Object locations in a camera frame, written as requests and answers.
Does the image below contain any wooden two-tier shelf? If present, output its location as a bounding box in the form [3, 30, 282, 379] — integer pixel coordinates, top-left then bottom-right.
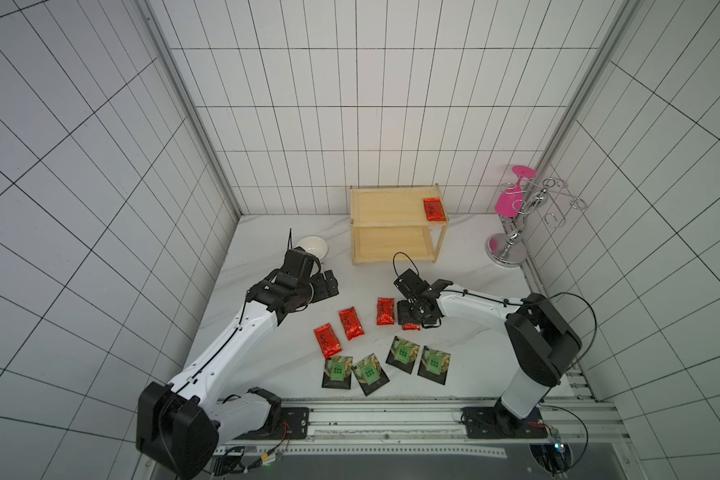
[350, 184, 449, 265]

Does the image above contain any green tea bag far right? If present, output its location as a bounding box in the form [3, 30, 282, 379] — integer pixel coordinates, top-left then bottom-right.
[417, 346, 451, 385]

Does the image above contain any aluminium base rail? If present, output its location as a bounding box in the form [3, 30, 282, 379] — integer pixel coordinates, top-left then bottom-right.
[212, 398, 629, 457]

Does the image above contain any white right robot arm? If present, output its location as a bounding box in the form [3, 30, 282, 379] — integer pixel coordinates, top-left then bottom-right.
[394, 269, 582, 423]

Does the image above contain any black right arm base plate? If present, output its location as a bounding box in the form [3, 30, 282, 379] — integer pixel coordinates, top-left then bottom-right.
[460, 407, 548, 440]

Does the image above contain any pink spatula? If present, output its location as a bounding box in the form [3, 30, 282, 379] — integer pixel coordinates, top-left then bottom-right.
[495, 165, 537, 218]

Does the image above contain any green tea bag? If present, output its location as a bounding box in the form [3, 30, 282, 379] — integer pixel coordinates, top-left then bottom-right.
[417, 346, 451, 385]
[386, 336, 420, 374]
[352, 354, 389, 396]
[322, 355, 353, 390]

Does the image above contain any green tea bag far left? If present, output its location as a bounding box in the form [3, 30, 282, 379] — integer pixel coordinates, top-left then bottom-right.
[322, 355, 353, 390]

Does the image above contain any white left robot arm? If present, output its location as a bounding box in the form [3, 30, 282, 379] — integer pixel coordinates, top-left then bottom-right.
[136, 247, 338, 479]

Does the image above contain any white ceramic bowl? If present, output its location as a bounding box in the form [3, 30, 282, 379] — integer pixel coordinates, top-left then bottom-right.
[296, 236, 329, 261]

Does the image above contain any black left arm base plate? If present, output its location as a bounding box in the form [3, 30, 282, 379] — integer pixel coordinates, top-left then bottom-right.
[235, 407, 311, 440]

